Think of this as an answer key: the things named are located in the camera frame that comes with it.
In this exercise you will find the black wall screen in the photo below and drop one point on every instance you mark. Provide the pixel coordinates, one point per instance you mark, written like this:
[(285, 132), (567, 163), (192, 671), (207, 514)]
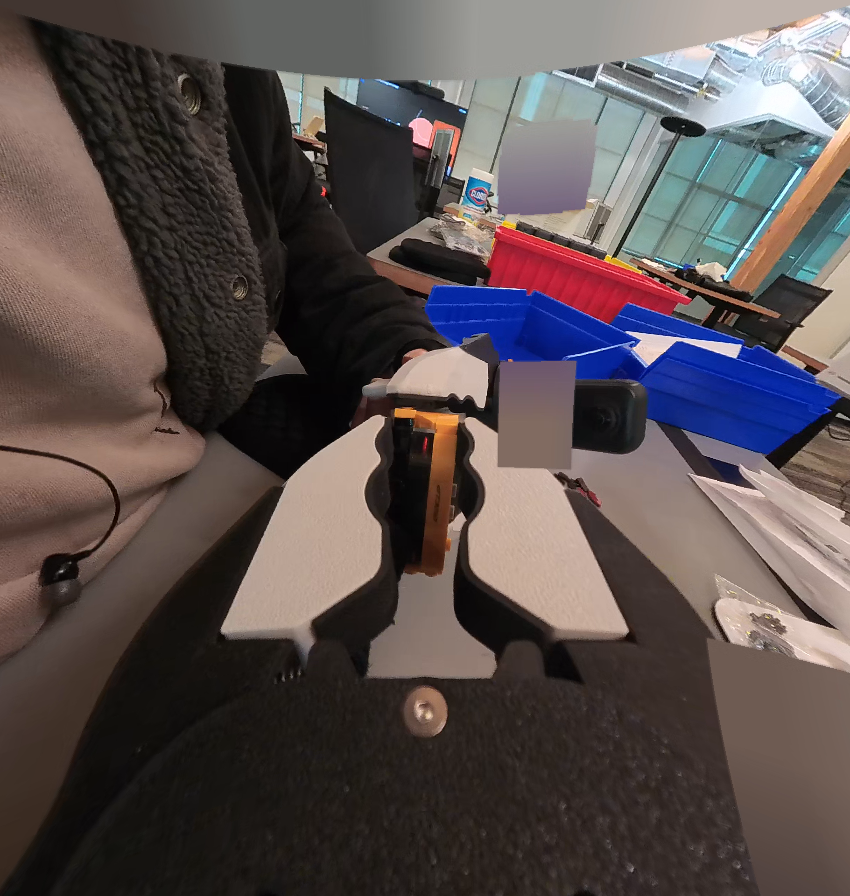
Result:
[(411, 112)]

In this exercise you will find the row of black blocks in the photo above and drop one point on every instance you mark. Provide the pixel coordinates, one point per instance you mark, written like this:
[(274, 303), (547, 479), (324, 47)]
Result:
[(558, 238)]

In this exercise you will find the person's left hand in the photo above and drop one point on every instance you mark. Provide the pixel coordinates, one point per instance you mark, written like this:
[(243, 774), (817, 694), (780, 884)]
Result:
[(365, 413)]

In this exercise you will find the red plastic bin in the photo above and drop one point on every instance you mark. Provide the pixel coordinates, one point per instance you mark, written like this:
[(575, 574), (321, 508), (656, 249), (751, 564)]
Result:
[(572, 273)]

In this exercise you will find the white wipes canister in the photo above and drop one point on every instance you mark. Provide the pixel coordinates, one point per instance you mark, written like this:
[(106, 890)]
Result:
[(479, 196)]

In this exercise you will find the wooden office desk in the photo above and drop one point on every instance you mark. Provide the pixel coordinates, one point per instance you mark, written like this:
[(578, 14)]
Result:
[(705, 290)]

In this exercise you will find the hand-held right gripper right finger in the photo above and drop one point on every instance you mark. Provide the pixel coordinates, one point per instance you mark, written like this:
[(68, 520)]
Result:
[(537, 560)]

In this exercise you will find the black office chair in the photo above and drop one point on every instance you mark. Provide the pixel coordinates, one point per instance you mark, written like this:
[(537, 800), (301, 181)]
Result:
[(782, 308)]

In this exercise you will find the white desk stand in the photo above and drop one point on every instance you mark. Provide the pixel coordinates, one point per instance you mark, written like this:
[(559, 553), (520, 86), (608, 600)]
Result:
[(824, 654)]

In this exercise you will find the black wrist rest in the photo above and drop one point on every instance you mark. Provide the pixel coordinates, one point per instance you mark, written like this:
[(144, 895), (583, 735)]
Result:
[(439, 260)]

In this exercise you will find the silver ceiling duct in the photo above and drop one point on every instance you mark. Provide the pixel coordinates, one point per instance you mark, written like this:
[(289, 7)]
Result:
[(782, 70)]

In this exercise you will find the clear bag of parts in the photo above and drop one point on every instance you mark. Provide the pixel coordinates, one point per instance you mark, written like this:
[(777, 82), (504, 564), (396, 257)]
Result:
[(463, 234)]

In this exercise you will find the orange black lego car assembly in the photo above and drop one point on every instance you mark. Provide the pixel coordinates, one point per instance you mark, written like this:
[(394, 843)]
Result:
[(435, 483)]

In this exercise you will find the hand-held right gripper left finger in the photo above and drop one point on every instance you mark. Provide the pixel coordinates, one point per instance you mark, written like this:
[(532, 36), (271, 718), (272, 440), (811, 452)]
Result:
[(313, 532)]

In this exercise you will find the clear bag of dark pieces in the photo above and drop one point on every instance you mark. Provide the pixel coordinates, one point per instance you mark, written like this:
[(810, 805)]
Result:
[(768, 623)]

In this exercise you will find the wooden pillar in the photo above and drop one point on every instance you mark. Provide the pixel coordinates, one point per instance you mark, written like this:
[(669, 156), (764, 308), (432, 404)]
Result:
[(803, 189)]

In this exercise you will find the black floor lamp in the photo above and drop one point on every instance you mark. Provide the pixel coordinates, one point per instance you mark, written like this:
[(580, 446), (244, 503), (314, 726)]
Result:
[(682, 126)]

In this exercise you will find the grey fleece jacket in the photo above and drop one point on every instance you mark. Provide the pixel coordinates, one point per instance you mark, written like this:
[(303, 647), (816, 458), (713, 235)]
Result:
[(159, 210)]

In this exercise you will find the blue plastic bin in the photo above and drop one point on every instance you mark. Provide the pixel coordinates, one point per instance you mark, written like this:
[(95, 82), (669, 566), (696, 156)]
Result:
[(537, 329), (649, 323), (733, 392)]

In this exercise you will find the dark partition panel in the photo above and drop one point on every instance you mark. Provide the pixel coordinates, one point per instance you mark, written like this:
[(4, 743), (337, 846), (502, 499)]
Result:
[(369, 175)]

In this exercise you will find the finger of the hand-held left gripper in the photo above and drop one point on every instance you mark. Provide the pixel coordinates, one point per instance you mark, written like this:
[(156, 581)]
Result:
[(442, 374), (379, 392)]

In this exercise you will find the white paper bag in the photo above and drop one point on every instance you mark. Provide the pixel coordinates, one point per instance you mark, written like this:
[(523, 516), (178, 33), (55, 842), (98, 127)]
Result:
[(810, 504), (782, 553)]

